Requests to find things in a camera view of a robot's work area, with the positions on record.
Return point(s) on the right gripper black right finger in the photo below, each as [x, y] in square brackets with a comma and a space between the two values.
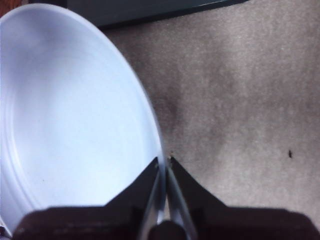
[237, 222]

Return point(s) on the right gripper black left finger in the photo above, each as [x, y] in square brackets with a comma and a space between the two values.
[100, 222]

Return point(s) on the blue round plate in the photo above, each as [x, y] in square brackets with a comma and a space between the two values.
[75, 112]

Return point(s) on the black flat tray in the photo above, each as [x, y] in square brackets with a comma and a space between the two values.
[150, 10]

